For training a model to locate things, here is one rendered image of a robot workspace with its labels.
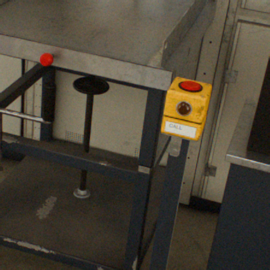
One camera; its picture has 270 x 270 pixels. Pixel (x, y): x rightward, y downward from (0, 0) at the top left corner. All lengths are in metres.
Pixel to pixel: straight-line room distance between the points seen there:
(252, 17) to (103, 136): 0.76
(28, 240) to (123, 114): 0.67
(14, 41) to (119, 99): 0.81
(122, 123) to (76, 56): 0.86
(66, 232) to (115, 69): 0.67
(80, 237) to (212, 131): 0.67
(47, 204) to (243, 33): 0.88
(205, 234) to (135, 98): 0.58
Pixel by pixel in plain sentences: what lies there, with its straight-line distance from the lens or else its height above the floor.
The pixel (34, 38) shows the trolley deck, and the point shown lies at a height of 0.85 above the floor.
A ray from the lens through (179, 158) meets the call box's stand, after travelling 1.22.
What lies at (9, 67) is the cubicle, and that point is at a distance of 2.32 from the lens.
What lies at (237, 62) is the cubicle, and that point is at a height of 0.65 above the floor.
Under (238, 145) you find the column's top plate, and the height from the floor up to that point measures 0.75.
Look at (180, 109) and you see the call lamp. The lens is 1.12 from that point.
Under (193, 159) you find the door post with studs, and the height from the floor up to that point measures 0.22.
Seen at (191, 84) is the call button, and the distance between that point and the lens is 1.16.
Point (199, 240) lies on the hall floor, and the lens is 2.20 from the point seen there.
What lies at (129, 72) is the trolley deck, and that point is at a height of 0.82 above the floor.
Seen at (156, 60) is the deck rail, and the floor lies 0.85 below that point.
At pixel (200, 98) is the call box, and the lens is 1.12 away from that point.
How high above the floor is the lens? 1.36
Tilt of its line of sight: 29 degrees down
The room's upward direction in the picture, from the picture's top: 7 degrees clockwise
